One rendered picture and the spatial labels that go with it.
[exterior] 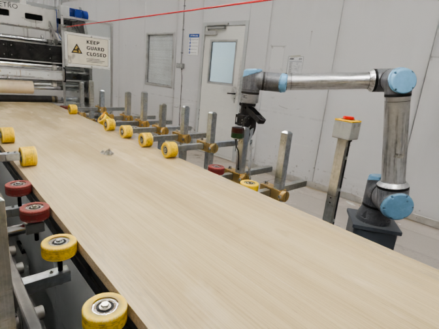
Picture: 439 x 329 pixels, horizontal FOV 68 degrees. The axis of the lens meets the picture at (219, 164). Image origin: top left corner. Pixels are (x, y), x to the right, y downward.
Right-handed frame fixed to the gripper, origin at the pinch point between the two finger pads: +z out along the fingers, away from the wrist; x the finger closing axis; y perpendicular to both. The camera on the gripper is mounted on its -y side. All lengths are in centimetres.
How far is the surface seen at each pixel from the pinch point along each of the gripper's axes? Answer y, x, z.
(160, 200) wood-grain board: -24, 65, 11
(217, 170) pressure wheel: -4.0, 22.5, 11.2
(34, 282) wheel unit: -38, 107, 18
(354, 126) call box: -59, 9, -20
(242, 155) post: -6.3, 8.9, 4.2
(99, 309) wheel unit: -64, 102, 10
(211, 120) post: 18.8, 9.3, -8.6
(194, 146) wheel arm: 22.9, 16.7, 6.1
